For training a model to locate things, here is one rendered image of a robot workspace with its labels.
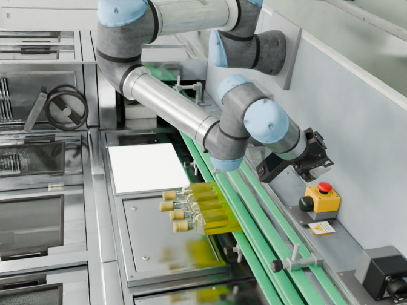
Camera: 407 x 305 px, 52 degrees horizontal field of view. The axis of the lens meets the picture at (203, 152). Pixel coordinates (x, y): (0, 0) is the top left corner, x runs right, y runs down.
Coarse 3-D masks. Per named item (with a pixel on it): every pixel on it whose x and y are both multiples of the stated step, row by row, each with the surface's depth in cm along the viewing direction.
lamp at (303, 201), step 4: (304, 196) 115; (308, 196) 115; (300, 200) 115; (304, 200) 114; (308, 200) 113; (312, 200) 114; (300, 204) 115; (304, 204) 113; (308, 204) 113; (312, 204) 113; (300, 208) 115; (304, 208) 114; (308, 208) 113; (312, 208) 114
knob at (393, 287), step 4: (396, 280) 88; (400, 280) 88; (404, 280) 88; (392, 284) 88; (396, 284) 87; (400, 284) 87; (404, 284) 87; (388, 288) 88; (392, 288) 87; (396, 288) 87; (400, 288) 86; (404, 288) 87; (388, 292) 88; (392, 292) 87; (396, 292) 87; (400, 292) 87; (404, 292) 87; (392, 296) 88; (396, 296) 86; (400, 296) 86; (404, 296) 86
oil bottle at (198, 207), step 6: (198, 204) 139; (204, 204) 139; (210, 204) 139; (216, 204) 140; (222, 204) 140; (192, 210) 137; (198, 210) 136; (204, 210) 136; (210, 210) 137; (216, 210) 137; (222, 210) 138; (192, 216) 137
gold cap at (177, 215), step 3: (177, 210) 137; (180, 210) 137; (183, 210) 137; (171, 213) 135; (174, 213) 136; (177, 213) 136; (180, 213) 136; (183, 213) 136; (171, 216) 135; (174, 216) 135; (177, 216) 136; (180, 216) 136; (183, 216) 136; (171, 219) 135; (174, 219) 136; (177, 219) 136; (180, 219) 136; (183, 219) 137
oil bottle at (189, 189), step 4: (188, 184) 149; (192, 184) 149; (196, 184) 150; (200, 184) 150; (204, 184) 150; (208, 184) 150; (212, 184) 150; (216, 184) 150; (184, 188) 148; (188, 188) 147; (192, 188) 147; (196, 188) 147; (200, 188) 147; (204, 188) 147; (208, 188) 148; (212, 188) 148; (216, 188) 148; (184, 192) 146; (188, 192) 146; (192, 192) 146; (196, 192) 146; (184, 196) 147
